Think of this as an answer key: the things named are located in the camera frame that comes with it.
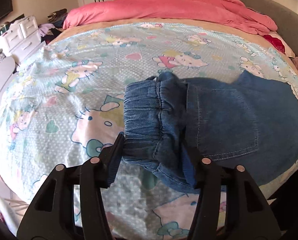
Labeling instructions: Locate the blue denim pants lace trim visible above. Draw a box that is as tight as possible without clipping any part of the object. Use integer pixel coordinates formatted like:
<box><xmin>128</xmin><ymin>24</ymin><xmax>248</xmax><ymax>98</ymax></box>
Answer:
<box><xmin>123</xmin><ymin>71</ymin><xmax>298</xmax><ymax>193</ymax></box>

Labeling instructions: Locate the Hello Kitty light blue bedsheet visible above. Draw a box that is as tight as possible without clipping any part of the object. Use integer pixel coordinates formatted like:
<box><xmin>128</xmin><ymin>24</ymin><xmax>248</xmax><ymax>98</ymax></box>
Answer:
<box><xmin>0</xmin><ymin>22</ymin><xmax>298</xmax><ymax>240</ymax></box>

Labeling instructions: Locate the red patterned pillow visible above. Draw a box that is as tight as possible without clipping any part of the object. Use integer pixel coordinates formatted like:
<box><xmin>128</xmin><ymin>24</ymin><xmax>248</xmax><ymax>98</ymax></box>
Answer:
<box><xmin>263</xmin><ymin>31</ymin><xmax>295</xmax><ymax>58</ymax></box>

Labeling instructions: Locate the white drawer chest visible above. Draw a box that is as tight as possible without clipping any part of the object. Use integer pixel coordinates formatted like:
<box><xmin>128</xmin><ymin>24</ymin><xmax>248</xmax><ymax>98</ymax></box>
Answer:
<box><xmin>0</xmin><ymin>15</ymin><xmax>41</xmax><ymax>64</ymax></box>

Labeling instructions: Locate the tan mattress blanket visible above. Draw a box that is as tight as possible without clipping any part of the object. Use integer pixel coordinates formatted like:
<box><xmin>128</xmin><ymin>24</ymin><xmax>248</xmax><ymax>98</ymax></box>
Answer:
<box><xmin>49</xmin><ymin>17</ymin><xmax>296</xmax><ymax>63</ymax></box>

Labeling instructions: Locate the clothes pile beside bed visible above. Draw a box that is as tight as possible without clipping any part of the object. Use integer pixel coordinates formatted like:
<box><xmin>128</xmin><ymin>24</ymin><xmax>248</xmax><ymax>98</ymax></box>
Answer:
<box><xmin>38</xmin><ymin>9</ymin><xmax>68</xmax><ymax>44</ymax></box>

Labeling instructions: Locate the grey headboard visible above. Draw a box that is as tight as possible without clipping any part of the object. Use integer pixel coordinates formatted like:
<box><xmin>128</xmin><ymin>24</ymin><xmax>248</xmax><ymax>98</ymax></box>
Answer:
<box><xmin>240</xmin><ymin>0</ymin><xmax>298</xmax><ymax>56</ymax></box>

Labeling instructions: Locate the pink duvet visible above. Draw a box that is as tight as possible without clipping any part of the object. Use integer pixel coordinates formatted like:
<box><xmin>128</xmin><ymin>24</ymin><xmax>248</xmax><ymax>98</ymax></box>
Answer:
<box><xmin>63</xmin><ymin>0</ymin><xmax>278</xmax><ymax>36</ymax></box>

